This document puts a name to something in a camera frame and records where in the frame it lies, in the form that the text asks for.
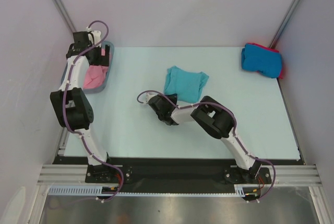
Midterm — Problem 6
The teal t shirt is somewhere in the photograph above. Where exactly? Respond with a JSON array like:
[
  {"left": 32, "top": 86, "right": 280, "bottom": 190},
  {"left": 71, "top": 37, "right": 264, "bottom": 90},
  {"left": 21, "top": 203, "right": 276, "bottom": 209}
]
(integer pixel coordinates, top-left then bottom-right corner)
[{"left": 163, "top": 66, "right": 209, "bottom": 103}]

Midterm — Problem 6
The pink crumpled t shirt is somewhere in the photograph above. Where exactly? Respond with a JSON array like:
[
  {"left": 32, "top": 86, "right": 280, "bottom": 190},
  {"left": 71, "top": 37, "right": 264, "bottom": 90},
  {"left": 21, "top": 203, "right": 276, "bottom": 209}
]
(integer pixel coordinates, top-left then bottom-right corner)
[{"left": 83, "top": 65, "right": 110, "bottom": 93}]

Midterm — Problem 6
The aluminium frame rail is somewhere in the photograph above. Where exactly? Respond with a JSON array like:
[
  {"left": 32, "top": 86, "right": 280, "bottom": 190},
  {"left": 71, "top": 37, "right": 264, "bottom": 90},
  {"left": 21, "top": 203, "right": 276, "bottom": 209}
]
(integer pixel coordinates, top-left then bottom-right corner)
[{"left": 38, "top": 164, "right": 322, "bottom": 186}]

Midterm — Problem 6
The right corner aluminium post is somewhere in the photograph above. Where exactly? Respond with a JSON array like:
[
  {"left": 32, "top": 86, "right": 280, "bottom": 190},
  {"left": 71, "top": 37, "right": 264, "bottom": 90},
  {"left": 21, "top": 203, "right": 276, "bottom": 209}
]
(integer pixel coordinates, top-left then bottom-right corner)
[{"left": 269, "top": 0, "right": 302, "bottom": 49}]

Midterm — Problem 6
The left corner aluminium post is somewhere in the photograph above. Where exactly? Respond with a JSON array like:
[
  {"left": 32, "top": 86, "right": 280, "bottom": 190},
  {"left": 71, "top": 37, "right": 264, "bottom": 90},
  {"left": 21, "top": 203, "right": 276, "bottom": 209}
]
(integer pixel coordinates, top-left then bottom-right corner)
[{"left": 52, "top": 0, "right": 77, "bottom": 34}]

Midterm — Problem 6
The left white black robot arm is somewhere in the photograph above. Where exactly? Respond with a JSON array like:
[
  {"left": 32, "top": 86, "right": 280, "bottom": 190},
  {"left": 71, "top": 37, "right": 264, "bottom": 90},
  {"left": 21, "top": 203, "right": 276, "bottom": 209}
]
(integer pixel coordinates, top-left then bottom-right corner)
[{"left": 50, "top": 28, "right": 115, "bottom": 182}]

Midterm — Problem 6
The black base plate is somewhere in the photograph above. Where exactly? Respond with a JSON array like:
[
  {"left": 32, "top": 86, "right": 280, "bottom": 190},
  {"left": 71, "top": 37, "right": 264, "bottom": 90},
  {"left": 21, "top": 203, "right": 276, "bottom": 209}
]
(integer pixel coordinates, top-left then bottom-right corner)
[{"left": 53, "top": 156, "right": 302, "bottom": 193}]

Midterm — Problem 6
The grey plastic basket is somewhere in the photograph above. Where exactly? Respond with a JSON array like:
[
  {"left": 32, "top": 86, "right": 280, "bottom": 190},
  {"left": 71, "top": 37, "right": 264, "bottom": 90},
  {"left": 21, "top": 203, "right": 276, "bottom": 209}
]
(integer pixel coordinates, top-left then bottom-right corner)
[{"left": 60, "top": 40, "right": 115, "bottom": 95}]

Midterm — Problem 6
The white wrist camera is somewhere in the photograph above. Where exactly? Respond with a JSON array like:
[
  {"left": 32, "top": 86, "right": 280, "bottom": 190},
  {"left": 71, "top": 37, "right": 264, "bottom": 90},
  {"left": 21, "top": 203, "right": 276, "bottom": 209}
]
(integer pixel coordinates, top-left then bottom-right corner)
[
  {"left": 144, "top": 92, "right": 157, "bottom": 104},
  {"left": 86, "top": 27, "right": 102, "bottom": 45}
]

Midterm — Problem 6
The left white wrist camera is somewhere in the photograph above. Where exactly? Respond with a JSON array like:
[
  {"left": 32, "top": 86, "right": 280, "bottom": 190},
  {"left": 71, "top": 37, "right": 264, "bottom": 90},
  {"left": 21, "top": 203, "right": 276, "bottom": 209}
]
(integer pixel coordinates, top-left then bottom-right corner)
[{"left": 86, "top": 27, "right": 102, "bottom": 45}]

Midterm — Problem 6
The corner aluminium post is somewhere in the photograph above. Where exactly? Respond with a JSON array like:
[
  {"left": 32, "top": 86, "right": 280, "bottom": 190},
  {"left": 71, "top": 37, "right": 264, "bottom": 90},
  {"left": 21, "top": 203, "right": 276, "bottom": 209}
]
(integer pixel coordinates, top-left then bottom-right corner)
[
  {"left": 269, "top": 0, "right": 302, "bottom": 49},
  {"left": 52, "top": 0, "right": 77, "bottom": 34}
]

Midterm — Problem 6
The grey slotted cable duct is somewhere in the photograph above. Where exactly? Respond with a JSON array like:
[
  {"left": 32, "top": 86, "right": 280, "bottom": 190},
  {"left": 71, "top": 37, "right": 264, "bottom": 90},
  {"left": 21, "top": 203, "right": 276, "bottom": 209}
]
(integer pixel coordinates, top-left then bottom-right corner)
[{"left": 49, "top": 185, "right": 259, "bottom": 197}]

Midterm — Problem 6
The blue folded t shirt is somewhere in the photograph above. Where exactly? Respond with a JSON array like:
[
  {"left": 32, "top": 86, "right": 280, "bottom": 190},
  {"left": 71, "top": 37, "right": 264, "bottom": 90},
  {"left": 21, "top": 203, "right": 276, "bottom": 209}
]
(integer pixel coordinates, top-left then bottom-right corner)
[{"left": 241, "top": 43, "right": 283, "bottom": 78}]

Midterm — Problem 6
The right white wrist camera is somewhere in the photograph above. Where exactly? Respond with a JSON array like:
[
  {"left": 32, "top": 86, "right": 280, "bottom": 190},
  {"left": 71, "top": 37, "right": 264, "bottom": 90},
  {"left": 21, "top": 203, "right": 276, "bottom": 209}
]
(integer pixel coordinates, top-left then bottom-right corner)
[{"left": 144, "top": 92, "right": 157, "bottom": 104}]

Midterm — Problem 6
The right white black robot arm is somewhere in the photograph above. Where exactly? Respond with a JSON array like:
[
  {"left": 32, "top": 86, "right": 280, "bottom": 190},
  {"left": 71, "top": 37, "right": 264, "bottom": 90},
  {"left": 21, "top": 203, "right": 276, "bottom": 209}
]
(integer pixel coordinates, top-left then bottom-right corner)
[{"left": 146, "top": 91, "right": 261, "bottom": 183}]

